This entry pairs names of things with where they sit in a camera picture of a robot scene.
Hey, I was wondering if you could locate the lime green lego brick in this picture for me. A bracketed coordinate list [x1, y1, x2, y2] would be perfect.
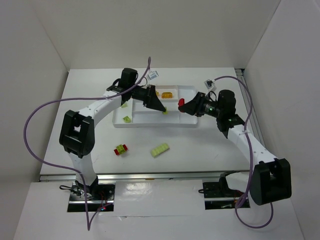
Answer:
[162, 107, 169, 115]

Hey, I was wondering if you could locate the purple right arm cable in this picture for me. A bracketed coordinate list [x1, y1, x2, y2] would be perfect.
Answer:
[212, 75, 274, 229]

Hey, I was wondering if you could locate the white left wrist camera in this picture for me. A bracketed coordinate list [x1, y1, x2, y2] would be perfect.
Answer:
[147, 71, 159, 81]

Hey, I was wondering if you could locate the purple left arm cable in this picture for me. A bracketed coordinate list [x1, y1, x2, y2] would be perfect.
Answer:
[23, 56, 152, 231]

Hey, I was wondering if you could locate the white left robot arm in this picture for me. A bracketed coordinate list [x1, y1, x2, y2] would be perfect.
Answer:
[59, 68, 166, 195]

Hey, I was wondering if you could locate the red yellow green lego stack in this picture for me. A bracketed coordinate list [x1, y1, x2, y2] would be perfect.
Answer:
[178, 98, 185, 107]

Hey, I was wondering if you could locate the small light green lego brick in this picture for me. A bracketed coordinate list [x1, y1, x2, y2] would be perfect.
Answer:
[123, 116, 132, 124]

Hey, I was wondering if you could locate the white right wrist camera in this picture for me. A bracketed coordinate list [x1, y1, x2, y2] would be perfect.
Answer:
[204, 79, 216, 91]

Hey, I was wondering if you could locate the orange printed lego brick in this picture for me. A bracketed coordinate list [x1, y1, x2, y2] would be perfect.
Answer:
[161, 92, 173, 99]

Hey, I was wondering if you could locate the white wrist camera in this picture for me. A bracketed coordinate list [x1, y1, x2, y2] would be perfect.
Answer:
[204, 79, 216, 91]
[147, 71, 159, 81]

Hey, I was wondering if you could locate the red green lego cluster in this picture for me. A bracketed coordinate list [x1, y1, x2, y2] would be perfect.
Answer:
[113, 144, 128, 156]

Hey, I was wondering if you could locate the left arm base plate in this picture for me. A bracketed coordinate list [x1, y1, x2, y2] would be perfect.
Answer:
[59, 183, 116, 213]

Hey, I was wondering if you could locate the aluminium rail right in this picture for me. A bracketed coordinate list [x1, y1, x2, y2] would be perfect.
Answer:
[234, 68, 269, 163]

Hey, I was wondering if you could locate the white divided sorting tray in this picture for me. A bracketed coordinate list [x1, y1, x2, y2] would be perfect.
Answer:
[112, 85, 198, 128]

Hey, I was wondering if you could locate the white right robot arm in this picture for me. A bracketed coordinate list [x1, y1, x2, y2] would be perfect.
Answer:
[178, 90, 292, 206]

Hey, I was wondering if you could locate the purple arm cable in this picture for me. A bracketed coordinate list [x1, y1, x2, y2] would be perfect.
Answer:
[212, 75, 274, 229]
[23, 56, 152, 231]

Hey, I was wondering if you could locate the long light green lego brick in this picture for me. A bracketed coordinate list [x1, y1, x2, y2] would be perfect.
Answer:
[150, 143, 170, 158]

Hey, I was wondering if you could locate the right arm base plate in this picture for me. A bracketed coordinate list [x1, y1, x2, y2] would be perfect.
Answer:
[198, 182, 243, 210]

